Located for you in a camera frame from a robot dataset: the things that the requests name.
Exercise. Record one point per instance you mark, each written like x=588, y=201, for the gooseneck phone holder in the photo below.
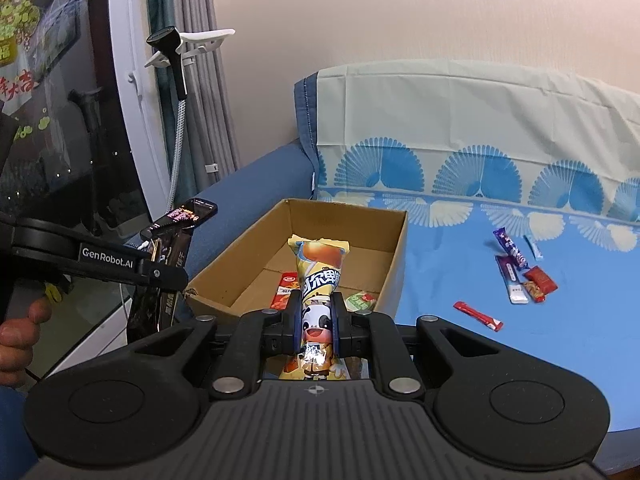
x=172, y=45

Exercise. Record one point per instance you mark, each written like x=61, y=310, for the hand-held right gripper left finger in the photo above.
x=298, y=332

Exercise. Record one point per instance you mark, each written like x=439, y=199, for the green snack packet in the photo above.
x=361, y=301

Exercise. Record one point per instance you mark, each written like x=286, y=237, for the red-orange snack packet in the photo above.
x=282, y=292

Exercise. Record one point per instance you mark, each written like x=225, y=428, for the white and purple snack packet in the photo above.
x=515, y=285

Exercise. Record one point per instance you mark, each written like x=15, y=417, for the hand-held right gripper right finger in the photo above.
x=336, y=332

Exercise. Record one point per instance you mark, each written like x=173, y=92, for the person's blue clothing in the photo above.
x=12, y=425

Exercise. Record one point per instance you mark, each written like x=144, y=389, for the red snack packet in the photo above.
x=542, y=280

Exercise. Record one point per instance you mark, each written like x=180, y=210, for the white door frame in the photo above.
x=125, y=35

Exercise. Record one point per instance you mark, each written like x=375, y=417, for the blue sofa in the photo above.
x=240, y=185

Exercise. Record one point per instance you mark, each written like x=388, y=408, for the orange-brown snack packet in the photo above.
x=535, y=294

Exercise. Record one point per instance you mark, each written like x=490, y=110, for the person's left hand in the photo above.
x=15, y=350

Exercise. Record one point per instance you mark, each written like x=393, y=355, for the black smartphone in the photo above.
x=195, y=208

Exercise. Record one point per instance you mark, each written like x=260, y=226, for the light blue stick packet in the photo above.
x=533, y=246

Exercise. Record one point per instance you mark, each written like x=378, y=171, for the white curtain clip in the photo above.
x=212, y=166

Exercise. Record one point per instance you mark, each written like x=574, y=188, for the blue fan-print bedsheet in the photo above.
x=450, y=125

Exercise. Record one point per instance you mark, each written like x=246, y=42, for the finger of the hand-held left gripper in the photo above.
x=167, y=276

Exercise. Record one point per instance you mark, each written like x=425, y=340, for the cardboard box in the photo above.
x=345, y=225

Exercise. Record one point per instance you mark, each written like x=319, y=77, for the red and yellow window decoration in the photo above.
x=15, y=10

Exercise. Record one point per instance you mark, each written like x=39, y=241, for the red stick packet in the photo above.
x=477, y=316

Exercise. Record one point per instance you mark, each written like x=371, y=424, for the grey curtain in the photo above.
x=205, y=110

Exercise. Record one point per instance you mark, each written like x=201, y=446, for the dark snack packet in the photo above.
x=155, y=310

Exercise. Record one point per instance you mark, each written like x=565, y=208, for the yellow cartoon snack packet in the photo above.
x=317, y=280

